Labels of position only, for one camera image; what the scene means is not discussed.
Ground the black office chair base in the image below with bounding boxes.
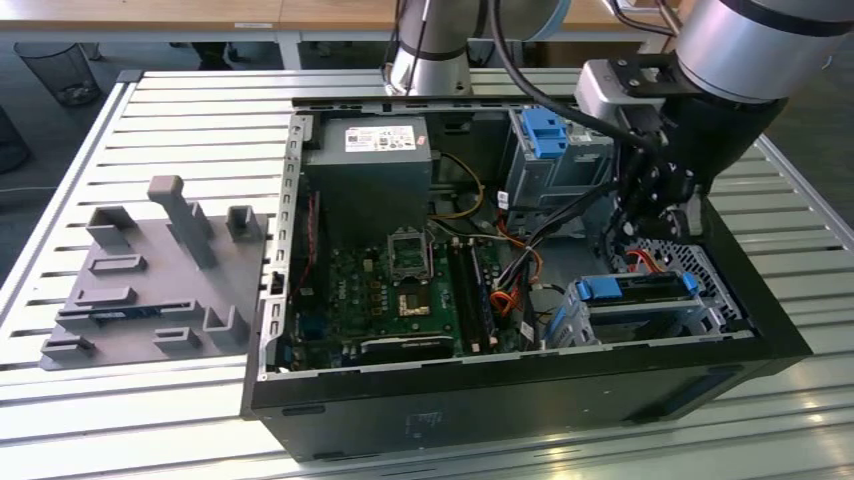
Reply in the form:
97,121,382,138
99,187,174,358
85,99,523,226
190,41,235,71

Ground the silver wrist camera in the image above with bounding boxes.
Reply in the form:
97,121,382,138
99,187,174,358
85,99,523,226
574,53,689,122

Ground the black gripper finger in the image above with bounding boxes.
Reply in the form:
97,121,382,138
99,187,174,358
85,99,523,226
657,187,706,239
618,148,663,237

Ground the coiled orange wire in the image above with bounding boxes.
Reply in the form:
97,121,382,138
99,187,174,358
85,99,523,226
490,291,530,318

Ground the tall metal disk bay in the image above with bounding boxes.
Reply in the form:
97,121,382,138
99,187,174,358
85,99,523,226
503,109,629,222

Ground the green motherboard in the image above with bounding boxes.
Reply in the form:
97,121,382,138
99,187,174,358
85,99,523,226
279,219,536,372

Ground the grey power supply unit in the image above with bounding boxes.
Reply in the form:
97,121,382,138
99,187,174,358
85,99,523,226
303,115,435,239

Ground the low metal disk bay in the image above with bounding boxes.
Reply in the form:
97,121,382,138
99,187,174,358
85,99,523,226
544,272,757,351

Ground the RAM stick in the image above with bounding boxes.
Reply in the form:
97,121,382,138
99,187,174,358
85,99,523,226
84,308,163,322

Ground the black RAM slot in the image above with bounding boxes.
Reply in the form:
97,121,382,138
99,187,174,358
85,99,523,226
448,238,483,353

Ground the blue disk carrier latch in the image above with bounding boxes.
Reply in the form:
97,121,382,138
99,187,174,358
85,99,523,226
522,108,570,159

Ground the CPU socket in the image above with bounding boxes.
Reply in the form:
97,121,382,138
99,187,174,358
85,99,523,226
396,284,435,319

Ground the metal socket cover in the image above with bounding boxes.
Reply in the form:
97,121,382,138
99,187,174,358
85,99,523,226
386,227,435,282

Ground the thin orange wire bundle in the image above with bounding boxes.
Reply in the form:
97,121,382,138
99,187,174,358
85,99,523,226
499,225,546,287

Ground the black PC case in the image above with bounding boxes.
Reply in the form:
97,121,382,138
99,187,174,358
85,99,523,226
239,93,814,464

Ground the black mesh waste bin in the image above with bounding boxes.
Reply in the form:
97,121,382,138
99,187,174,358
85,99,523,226
13,41,103,107

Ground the yellow wire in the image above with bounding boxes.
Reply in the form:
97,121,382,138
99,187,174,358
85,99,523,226
428,151,487,221

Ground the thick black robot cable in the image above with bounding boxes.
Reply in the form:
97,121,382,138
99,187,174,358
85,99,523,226
488,0,666,151

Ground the grey parts rack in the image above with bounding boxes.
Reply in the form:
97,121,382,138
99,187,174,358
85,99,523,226
39,174,275,373

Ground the wooden desk white frame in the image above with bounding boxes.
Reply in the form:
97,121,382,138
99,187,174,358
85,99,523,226
0,0,683,71

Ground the black power wire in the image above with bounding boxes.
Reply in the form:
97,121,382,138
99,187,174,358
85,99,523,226
496,182,627,292

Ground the red data wire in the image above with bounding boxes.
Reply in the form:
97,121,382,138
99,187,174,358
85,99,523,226
626,248,671,276

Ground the hard disk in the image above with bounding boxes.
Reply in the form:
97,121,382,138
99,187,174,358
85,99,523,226
574,272,699,303

